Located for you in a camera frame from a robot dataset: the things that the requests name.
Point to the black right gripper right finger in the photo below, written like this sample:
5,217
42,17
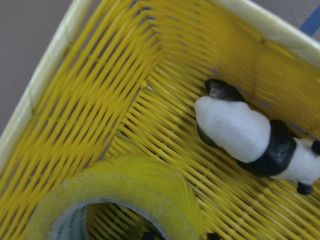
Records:
212,236

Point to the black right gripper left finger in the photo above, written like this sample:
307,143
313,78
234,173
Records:
148,236

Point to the yellow packing tape roll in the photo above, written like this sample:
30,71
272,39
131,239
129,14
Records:
150,187

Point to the yellow woven plastic basket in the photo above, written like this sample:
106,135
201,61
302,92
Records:
121,77

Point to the black and white panda figurine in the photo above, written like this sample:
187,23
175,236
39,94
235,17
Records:
263,147

